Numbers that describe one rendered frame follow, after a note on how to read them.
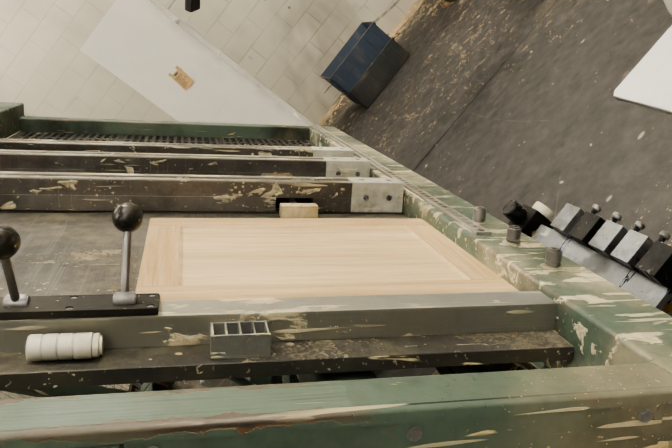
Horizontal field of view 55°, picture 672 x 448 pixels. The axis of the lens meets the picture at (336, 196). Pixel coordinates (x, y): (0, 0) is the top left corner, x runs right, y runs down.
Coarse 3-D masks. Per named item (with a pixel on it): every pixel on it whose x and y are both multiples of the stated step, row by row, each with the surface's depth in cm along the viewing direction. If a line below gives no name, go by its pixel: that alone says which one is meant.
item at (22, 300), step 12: (0, 228) 68; (12, 228) 69; (0, 240) 67; (12, 240) 68; (0, 252) 67; (12, 252) 68; (12, 276) 72; (12, 288) 73; (12, 300) 74; (24, 300) 75
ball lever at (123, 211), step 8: (120, 208) 80; (128, 208) 80; (136, 208) 81; (112, 216) 80; (120, 216) 79; (128, 216) 80; (136, 216) 80; (120, 224) 80; (128, 224) 80; (136, 224) 80; (128, 232) 80; (128, 240) 80; (128, 248) 80; (128, 256) 80; (128, 264) 79; (128, 272) 79; (128, 280) 79; (128, 288) 79; (120, 296) 77; (128, 296) 78; (136, 296) 79; (120, 304) 77
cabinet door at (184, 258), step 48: (192, 240) 116; (240, 240) 117; (288, 240) 119; (336, 240) 121; (384, 240) 123; (432, 240) 124; (144, 288) 91; (192, 288) 92; (240, 288) 93; (288, 288) 94; (336, 288) 96; (384, 288) 97; (432, 288) 98; (480, 288) 99
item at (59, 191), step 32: (0, 192) 132; (32, 192) 133; (64, 192) 134; (96, 192) 136; (128, 192) 137; (160, 192) 139; (192, 192) 140; (224, 192) 142; (256, 192) 143; (288, 192) 145; (320, 192) 147; (352, 192) 148; (384, 192) 150
